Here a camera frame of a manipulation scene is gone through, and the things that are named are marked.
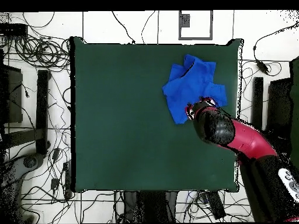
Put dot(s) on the blue shirt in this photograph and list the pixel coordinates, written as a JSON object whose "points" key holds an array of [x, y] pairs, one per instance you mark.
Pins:
{"points": [[186, 88]]}

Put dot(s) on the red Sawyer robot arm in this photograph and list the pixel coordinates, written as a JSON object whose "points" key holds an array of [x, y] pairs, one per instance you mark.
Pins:
{"points": [[247, 140]]}

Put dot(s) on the long black stand bar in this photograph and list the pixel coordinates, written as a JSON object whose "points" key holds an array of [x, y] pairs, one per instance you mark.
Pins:
{"points": [[42, 112], [258, 100]]}

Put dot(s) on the dark green table cloth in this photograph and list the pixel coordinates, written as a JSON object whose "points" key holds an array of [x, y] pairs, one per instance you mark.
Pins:
{"points": [[116, 116]]}

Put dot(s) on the black power adapter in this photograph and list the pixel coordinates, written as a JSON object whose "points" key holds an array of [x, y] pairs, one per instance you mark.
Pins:
{"points": [[261, 66]]}

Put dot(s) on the black cabinet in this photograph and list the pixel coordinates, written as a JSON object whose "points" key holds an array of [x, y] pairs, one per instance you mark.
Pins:
{"points": [[14, 98], [279, 105]]}

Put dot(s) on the black power strip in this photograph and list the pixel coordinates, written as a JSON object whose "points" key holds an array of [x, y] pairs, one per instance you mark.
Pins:
{"points": [[216, 205], [67, 179]]}

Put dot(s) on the small black adapter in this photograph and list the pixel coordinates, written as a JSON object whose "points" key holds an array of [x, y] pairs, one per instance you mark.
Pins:
{"points": [[54, 184]]}

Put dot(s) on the grey stand foot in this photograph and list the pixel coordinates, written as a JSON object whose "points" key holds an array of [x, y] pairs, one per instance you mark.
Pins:
{"points": [[14, 172]]}

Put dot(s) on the black electronics box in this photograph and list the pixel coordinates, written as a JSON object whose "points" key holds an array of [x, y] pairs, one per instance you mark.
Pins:
{"points": [[12, 29]]}

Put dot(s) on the grey square floor frame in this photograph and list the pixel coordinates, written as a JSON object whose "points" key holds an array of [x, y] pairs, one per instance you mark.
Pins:
{"points": [[184, 21]]}

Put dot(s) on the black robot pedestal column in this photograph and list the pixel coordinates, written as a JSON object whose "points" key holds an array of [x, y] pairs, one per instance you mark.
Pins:
{"points": [[149, 207]]}

